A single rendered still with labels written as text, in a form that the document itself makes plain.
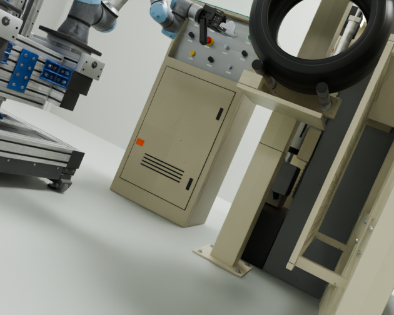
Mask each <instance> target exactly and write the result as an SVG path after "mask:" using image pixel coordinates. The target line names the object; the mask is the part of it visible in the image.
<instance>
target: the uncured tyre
mask: <svg viewBox="0 0 394 315"><path fill-rule="evenodd" d="M302 1H303V0H253V2H252V5H251V10H250V18H249V32H250V39H251V43H252V46H253V49H254V51H255V53H256V55H257V56H258V58H259V60H260V61H261V62H262V63H263V64H264V66H265V68H266V69H267V71H268V72H269V74H270V76H271V77H272V78H273V79H275V80H276V81H277V82H278V83H280V84H281V85H283V86H284V87H286V88H288V89H291V90H292V91H296V92H298V93H303V94H311V95H318V94H317V91H316V85H317V84H318V83H320V82H324V83H326V84H327V86H328V92H329V94H331V93H337V92H339V91H342V90H344V89H347V88H349V87H351V86H353V85H355V84H356V83H358V82H360V81H361V80H362V79H364V78H365V77H366V76H367V75H369V74H370V73H371V72H372V71H373V70H374V68H375V67H376V65H377V64H378V62H379V60H380V57H381V55H382V53H383V50H384V48H385V46H386V44H387V42H388V39H389V37H390V34H391V31H392V28H393V23H394V0H349V1H351V2H352V3H353V4H355V5H356V6H357V7H358V8H359V9H360V11H361V12H362V14H363V15H364V17H365V20H366V28H365V30H364V31H363V32H362V34H361V36H360V37H359V38H358V39H357V40H356V41H355V42H354V43H353V44H352V45H351V46H350V47H349V48H347V49H346V50H344V51H342V52H341V53H339V54H337V55H334V56H332V57H328V58H324V59H302V58H298V57H295V56H292V55H291V54H288V53H287V52H285V51H284V50H282V48H280V47H279V45H278V33H279V30H280V26H281V24H282V22H283V20H284V18H285V16H286V15H287V14H288V13H289V11H290V10H291V9H292V8H293V7H295V6H296V5H297V4H298V3H300V2H302Z"/></svg>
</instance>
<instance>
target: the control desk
mask: <svg viewBox="0 0 394 315"><path fill-rule="evenodd" d="M207 5H208V4H207ZM209 6H210V5H209ZM211 7H213V8H216V9H219V10H221V11H223V12H224V13H223V15H225V16H226V17H227V18H228V19H227V20H226V24H227V23H229V22H230V21H233V22H234V24H235V26H236V27H235V31H234V34H236V35H237V37H228V36H225V35H222V34H220V33H218V32H215V31H214V30H212V29H210V28H208V27H207V38H208V42H207V45H202V44H201V43H200V24H199V23H198V22H194V21H192V20H190V19H188V18H186V20H185V22H184V24H183V25H182V27H181V29H180V31H179V33H178V34H177V36H176V37H175V39H172V40H171V43H170V45H169V48H168V50H167V52H166V55H165V57H164V60H163V63H162V65H161V67H160V69H159V72H158V75H157V77H156V79H155V81H154V84H153V87H152V88H151V91H150V93H149V96H148V98H147V100H146V103H145V105H144V108H143V110H142V112H141V115H140V117H139V119H138V122H137V124H136V127H135V129H134V131H133V134H132V136H131V139H130V141H129V143H128V146H127V148H126V150H125V153H124V155H123V158H122V160H121V162H120V165H119V167H118V170H117V172H116V174H115V177H114V179H113V181H112V184H111V186H110V190H112V191H114V192H116V193H118V194H119V195H121V196H123V197H125V198H127V199H129V200H131V201H133V202H135V203H136V204H139V205H140V206H142V207H144V208H146V209H149V210H150V211H152V212H154V213H156V214H158V215H160V216H162V217H164V218H165V219H167V220H169V221H171V222H173V223H175V224H177V225H179V226H181V227H182V228H186V227H190V226H196V225H200V224H204V223H205V222H206V219H207V217H208V215H209V213H210V211H211V208H212V206H213V203H214V201H215V199H216V197H217V194H218V192H219V190H220V187H221V185H222V183H223V180H224V178H225V176H226V173H227V172H228V169H229V167H230V164H231V162H232V160H233V158H234V155H235V153H236V150H237V148H238V146H239V144H240V141H241V139H242V137H243V135H244V133H245V130H246V128H247V125H248V123H249V121H250V119H251V116H252V114H253V111H254V110H255V107H256V104H254V103H253V102H252V101H251V100H250V99H248V98H247V97H246V96H245V95H244V94H243V93H242V92H241V91H240V90H239V89H238V88H237V87H236V86H237V83H239V80H240V77H241V75H242V72H243V70H244V69H245V70H247V71H251V72H253V73H256V72H255V70H254V69H253V68H252V62H253V61H254V60H255V59H259V58H258V56H257V55H256V53H255V51H254V49H253V46H252V43H251V39H250V32H249V18H248V17H245V16H242V15H239V14H235V13H233V12H229V11H226V10H224V9H220V8H217V7H214V6H211ZM138 138H140V139H142V140H144V143H143V146H140V145H138V144H136V141H137V139H138Z"/></svg>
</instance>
